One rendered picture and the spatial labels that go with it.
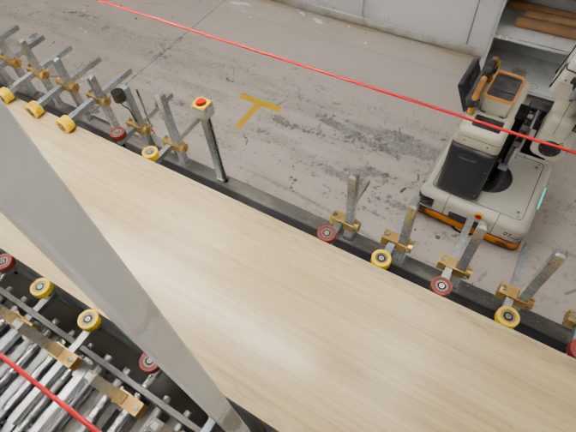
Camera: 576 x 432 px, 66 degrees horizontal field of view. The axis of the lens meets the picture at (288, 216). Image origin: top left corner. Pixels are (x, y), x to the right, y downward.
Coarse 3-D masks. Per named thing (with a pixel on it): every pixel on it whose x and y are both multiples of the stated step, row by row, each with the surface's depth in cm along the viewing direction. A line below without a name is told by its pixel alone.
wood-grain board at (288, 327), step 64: (128, 192) 207; (192, 192) 204; (128, 256) 186; (192, 256) 184; (256, 256) 183; (320, 256) 181; (192, 320) 168; (256, 320) 167; (320, 320) 165; (384, 320) 164; (448, 320) 162; (256, 384) 153; (320, 384) 152; (384, 384) 151; (448, 384) 149; (512, 384) 148
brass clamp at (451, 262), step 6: (450, 258) 182; (438, 264) 182; (444, 264) 180; (450, 264) 180; (456, 264) 180; (456, 270) 179; (468, 270) 178; (456, 276) 182; (462, 276) 180; (468, 276) 178
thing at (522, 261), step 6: (528, 246) 186; (522, 252) 185; (528, 252) 184; (522, 258) 183; (516, 264) 185; (522, 264) 182; (516, 270) 180; (522, 270) 180; (516, 276) 179; (510, 282) 179; (516, 282) 177; (504, 300) 174; (510, 300) 173; (510, 306) 172
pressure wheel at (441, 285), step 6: (432, 282) 170; (438, 282) 171; (444, 282) 170; (450, 282) 170; (432, 288) 169; (438, 288) 169; (444, 288) 169; (450, 288) 169; (438, 294) 168; (444, 294) 167
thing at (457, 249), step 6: (468, 216) 194; (468, 222) 192; (468, 228) 190; (462, 234) 189; (462, 240) 187; (456, 246) 186; (462, 246) 186; (456, 252) 184; (456, 258) 183; (444, 270) 180; (450, 270) 180; (444, 276) 178
